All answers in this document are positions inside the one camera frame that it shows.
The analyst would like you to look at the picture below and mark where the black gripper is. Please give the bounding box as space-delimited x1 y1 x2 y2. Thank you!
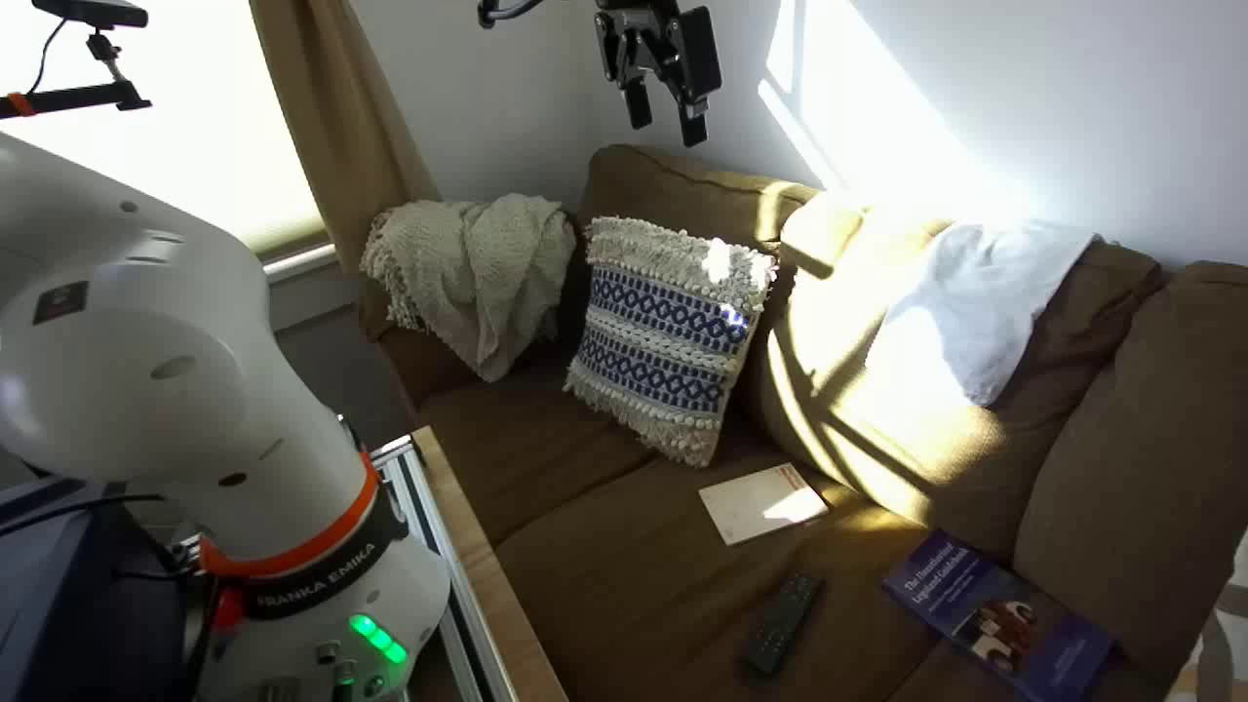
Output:
595 0 727 153

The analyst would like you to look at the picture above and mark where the dark grey remote control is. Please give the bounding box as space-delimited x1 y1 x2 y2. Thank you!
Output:
742 569 830 683

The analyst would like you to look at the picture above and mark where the blue white patterned pillow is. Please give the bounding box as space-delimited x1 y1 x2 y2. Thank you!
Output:
561 214 781 470

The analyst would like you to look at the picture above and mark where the cream knit blanket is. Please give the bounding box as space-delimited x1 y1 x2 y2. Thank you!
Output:
361 192 580 387

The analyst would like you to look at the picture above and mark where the tan curtain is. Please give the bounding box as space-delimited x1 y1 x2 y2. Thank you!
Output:
248 0 443 267

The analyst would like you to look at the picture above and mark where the white paper card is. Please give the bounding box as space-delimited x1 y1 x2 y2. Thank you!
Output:
693 460 836 548

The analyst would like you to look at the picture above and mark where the brown fabric sofa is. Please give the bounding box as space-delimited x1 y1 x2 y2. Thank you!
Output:
370 138 1248 702

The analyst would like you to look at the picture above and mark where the wooden table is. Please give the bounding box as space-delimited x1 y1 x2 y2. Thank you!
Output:
410 422 575 702

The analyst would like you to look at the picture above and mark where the blue booklet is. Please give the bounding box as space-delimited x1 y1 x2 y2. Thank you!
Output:
877 528 1122 702

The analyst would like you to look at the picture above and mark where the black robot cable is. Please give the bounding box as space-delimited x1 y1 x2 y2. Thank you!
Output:
474 0 548 29

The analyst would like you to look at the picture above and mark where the aluminium frame rail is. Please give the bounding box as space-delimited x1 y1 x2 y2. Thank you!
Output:
366 432 523 702

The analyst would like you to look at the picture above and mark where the black camera on stand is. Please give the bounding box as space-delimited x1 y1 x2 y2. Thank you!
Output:
0 0 158 122

